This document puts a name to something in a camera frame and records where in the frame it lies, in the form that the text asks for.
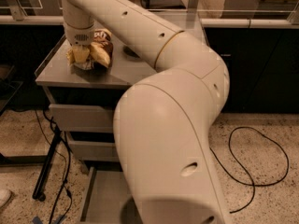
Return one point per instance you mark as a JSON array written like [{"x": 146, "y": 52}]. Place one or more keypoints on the white paper bowl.
[{"x": 129, "y": 52}]

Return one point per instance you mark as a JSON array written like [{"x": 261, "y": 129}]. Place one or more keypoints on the black table leg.
[{"x": 43, "y": 160}]

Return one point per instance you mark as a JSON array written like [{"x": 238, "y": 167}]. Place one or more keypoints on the brown sea salt chip bag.
[{"x": 100, "y": 35}]

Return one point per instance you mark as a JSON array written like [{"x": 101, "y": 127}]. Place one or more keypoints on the middle grey drawer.
[{"x": 92, "y": 146}]

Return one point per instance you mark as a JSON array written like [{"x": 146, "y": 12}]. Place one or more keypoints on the top grey drawer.
[{"x": 83, "y": 118}]

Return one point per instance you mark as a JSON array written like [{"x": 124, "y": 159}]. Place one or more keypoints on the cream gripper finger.
[
  {"x": 101, "y": 53},
  {"x": 81, "y": 53}
]

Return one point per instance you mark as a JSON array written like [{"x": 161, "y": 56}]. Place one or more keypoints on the open bottom grey drawer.
[{"x": 107, "y": 200}]

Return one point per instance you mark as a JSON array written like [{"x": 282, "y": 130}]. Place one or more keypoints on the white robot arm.
[{"x": 161, "y": 123}]

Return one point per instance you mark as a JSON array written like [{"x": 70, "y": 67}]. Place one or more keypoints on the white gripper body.
[{"x": 79, "y": 36}]

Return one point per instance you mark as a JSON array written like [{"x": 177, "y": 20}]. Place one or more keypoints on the grey drawer cabinet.
[{"x": 69, "y": 85}]

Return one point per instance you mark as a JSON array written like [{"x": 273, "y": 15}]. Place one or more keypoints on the white shoe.
[{"x": 5, "y": 195}]

